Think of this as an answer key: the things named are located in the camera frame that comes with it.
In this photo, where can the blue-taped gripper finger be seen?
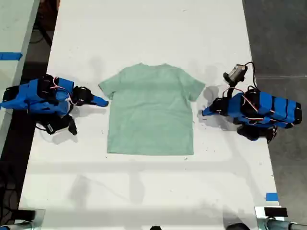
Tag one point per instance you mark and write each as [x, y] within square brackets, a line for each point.
[210, 108]
[98, 98]
[209, 114]
[99, 104]

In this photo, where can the pale green T-shirt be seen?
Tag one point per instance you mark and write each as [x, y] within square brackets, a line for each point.
[151, 110]

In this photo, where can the blue and black arm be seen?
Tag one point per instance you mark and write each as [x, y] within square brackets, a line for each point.
[36, 95]
[275, 107]

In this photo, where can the long blue tape strip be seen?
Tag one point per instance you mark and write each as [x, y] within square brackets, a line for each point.
[10, 55]

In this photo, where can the white side table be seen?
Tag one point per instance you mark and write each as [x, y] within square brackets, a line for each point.
[12, 48]

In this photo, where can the short blue tape piece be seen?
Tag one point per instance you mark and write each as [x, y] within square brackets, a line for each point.
[271, 197]

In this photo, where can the small black box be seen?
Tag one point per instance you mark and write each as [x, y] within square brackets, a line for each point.
[275, 212]
[26, 215]

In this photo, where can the curved black camera stalk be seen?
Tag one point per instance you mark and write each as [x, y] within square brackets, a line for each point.
[232, 89]

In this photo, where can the short black camera stalk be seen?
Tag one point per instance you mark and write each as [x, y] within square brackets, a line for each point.
[70, 124]

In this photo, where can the grey and black camera box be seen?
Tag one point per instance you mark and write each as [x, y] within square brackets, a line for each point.
[236, 71]

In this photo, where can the black camera box white label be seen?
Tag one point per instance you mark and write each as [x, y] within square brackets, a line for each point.
[53, 127]

